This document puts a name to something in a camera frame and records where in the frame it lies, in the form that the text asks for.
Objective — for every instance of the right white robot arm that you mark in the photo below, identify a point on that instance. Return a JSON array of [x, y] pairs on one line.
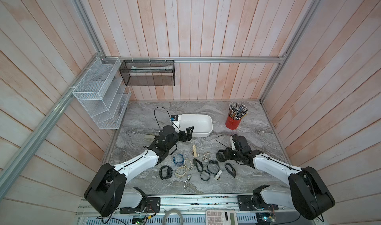
[[305, 192]]

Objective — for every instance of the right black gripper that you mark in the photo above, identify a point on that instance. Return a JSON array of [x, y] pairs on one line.
[[227, 153]]

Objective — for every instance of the black mesh wall basket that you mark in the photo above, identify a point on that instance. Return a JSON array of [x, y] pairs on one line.
[[148, 73]]

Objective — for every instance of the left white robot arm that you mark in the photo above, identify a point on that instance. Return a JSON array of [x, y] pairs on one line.
[[106, 192]]

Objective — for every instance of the tan band watch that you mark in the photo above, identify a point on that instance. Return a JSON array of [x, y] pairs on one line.
[[188, 164]]

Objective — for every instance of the red pen cup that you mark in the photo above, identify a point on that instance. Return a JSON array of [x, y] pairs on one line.
[[232, 121]]

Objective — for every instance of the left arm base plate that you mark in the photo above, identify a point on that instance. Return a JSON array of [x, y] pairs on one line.
[[150, 205]]

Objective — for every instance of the white wire mesh shelf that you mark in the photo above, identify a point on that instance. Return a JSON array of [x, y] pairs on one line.
[[102, 93]]

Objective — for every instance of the blue transparent watch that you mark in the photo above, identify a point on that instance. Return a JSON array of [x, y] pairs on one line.
[[178, 160]]

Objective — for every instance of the black chunky watch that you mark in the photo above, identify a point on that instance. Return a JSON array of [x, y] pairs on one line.
[[165, 172]]

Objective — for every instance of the white calculator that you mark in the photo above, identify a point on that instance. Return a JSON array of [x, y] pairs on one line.
[[221, 217]]

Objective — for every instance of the beige band watch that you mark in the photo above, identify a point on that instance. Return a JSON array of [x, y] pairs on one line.
[[181, 172]]

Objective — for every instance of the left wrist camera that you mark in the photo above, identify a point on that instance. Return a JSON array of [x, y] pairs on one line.
[[174, 119]]

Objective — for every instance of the gold metal watch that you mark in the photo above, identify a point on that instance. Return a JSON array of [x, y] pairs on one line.
[[206, 157]]

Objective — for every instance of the white small watch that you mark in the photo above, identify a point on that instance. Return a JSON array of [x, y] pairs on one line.
[[217, 176]]

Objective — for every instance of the black round watch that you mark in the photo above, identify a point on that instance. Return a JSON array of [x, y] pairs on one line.
[[213, 167]]

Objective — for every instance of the small black watch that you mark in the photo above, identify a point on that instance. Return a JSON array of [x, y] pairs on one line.
[[205, 175]]

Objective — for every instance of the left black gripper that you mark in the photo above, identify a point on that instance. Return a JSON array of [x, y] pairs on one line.
[[189, 134]]

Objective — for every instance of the black strap watch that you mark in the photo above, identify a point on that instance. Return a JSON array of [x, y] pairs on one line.
[[198, 165]]

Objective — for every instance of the white plastic storage box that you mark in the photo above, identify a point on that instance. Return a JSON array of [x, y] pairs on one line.
[[202, 124]]

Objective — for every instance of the bundle of pens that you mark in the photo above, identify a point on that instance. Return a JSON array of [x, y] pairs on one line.
[[237, 111]]

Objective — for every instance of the silver metal watch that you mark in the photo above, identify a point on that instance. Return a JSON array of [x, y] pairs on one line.
[[186, 183]]

